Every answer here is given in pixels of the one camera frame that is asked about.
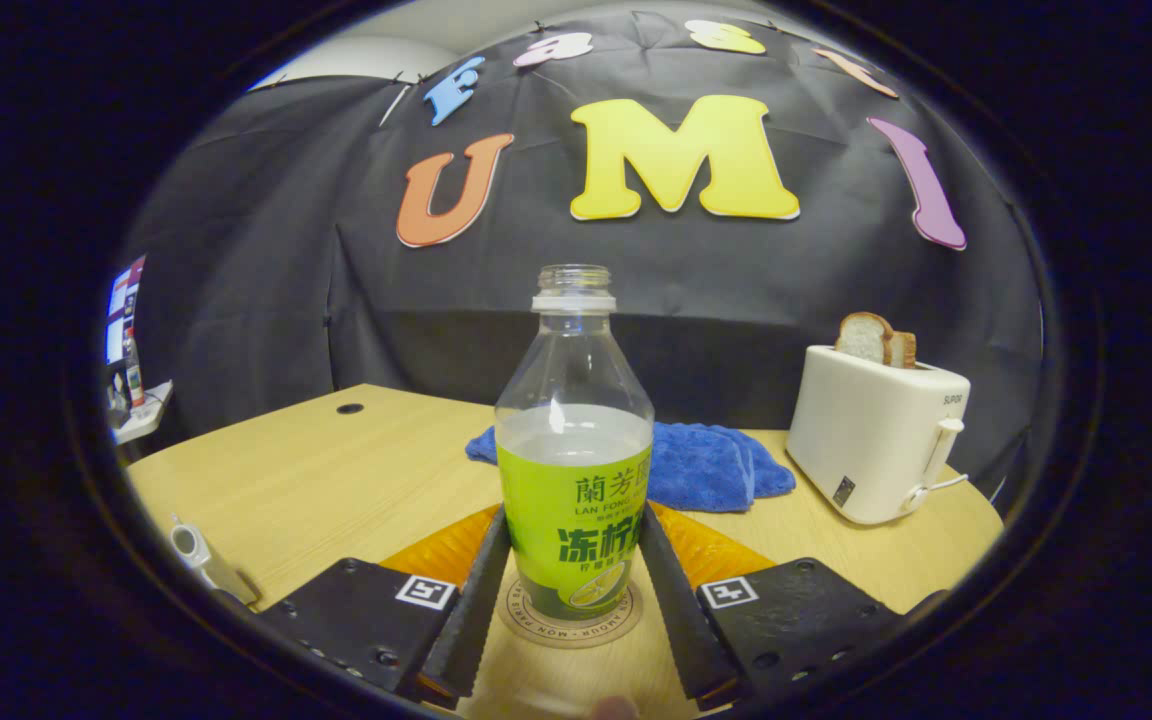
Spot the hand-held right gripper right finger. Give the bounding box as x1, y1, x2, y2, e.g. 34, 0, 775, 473
636, 500, 907, 701

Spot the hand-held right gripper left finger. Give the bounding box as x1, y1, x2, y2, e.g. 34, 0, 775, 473
261, 503, 514, 701

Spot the round wooden coaster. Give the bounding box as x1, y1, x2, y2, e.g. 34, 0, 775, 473
496, 575, 644, 649

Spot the green-label water bottle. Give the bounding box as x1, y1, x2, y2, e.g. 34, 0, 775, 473
494, 265, 655, 621

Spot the white side table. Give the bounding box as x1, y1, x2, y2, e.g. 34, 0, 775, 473
116, 380, 174, 441

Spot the blue towel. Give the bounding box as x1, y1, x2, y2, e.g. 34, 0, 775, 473
466, 422, 797, 513

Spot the computer monitor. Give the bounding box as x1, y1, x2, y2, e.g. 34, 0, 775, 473
106, 255, 147, 366

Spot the white toaster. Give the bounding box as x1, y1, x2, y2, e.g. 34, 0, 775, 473
786, 345, 972, 526

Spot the black backdrop cloth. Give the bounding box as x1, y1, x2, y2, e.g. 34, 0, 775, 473
121, 10, 1047, 491

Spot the bread slice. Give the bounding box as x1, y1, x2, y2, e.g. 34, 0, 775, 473
834, 312, 917, 369

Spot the white toaster cable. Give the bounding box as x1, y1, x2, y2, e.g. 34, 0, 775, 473
901, 473, 969, 513

